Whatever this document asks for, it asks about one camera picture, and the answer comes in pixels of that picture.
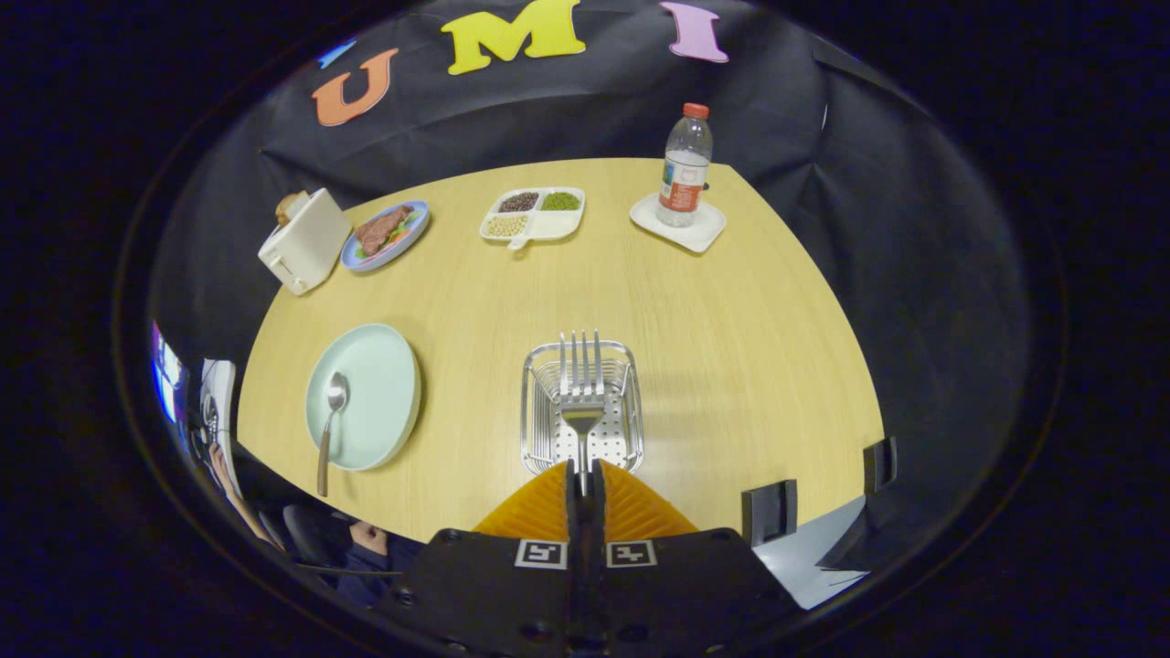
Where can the blue plate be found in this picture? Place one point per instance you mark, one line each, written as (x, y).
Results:
(409, 239)

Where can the black backdrop cloth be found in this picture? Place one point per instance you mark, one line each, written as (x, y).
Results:
(567, 119)

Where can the brown steak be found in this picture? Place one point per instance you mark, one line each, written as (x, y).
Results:
(379, 228)

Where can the light green plate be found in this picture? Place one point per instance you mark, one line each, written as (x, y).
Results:
(379, 393)

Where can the pile of pale beans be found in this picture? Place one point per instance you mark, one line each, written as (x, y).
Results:
(505, 225)

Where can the pile of green beans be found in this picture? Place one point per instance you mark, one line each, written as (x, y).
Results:
(560, 201)

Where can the clear water bottle red cap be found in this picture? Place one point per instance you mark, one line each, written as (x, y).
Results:
(686, 174)

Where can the pile of dark red beans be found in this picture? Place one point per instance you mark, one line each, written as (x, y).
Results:
(518, 202)

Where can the white divided dish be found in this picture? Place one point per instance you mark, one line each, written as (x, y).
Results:
(553, 224)

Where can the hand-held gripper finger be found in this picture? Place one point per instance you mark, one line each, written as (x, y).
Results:
(596, 521)
(576, 521)

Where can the computer monitor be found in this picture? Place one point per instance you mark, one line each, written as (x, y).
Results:
(167, 375)

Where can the white side desk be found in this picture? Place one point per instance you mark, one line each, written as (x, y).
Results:
(222, 393)

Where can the white toaster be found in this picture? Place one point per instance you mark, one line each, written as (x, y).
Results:
(306, 247)

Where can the green and orange vegetables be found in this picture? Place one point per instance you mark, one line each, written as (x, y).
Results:
(402, 233)

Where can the black table clamp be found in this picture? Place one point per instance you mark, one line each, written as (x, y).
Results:
(879, 464)
(770, 512)

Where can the toast slice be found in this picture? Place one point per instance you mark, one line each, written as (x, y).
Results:
(291, 206)

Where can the white square coaster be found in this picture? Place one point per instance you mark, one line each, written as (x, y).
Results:
(706, 233)

